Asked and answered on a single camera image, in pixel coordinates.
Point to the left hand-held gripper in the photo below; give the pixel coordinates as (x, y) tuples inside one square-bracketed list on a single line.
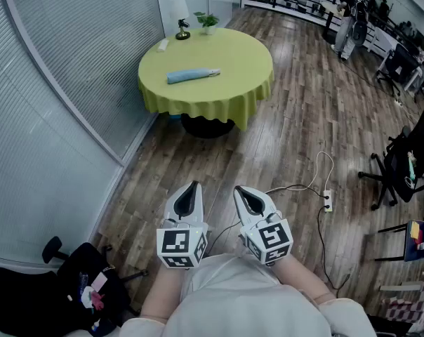
[(178, 244)]

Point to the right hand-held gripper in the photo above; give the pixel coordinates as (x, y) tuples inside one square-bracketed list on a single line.
[(271, 239)]

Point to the light blue umbrella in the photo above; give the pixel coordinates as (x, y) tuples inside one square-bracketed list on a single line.
[(187, 76)]

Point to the person's left forearm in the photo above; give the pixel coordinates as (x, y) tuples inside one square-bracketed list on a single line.
[(161, 293)]

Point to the person's right forearm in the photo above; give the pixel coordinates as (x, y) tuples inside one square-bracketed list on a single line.
[(299, 279)]

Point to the white power strip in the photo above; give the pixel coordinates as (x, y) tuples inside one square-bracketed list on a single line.
[(327, 201)]

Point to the person's white shirt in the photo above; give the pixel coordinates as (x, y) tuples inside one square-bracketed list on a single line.
[(240, 304)]

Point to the yellow-green round table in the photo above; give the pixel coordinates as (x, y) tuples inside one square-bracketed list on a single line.
[(212, 54)]

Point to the black mesh office chair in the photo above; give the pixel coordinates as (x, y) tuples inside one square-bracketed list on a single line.
[(405, 167)]

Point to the small white box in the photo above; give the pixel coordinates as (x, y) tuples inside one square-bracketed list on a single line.
[(162, 45)]

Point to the blue seat stool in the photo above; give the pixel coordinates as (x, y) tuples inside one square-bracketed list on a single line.
[(420, 239)]

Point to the black office chair with clutter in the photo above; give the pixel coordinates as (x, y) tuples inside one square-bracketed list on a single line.
[(40, 293)]

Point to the checkered cloth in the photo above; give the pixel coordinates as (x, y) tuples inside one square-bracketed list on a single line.
[(415, 304)]

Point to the small potted green plant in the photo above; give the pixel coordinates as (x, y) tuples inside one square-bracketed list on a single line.
[(208, 21)]

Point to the white shade table lamp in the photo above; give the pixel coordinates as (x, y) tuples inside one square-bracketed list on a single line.
[(179, 11)]

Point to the black swivel chair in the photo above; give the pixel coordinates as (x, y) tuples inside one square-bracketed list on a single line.
[(401, 65)]

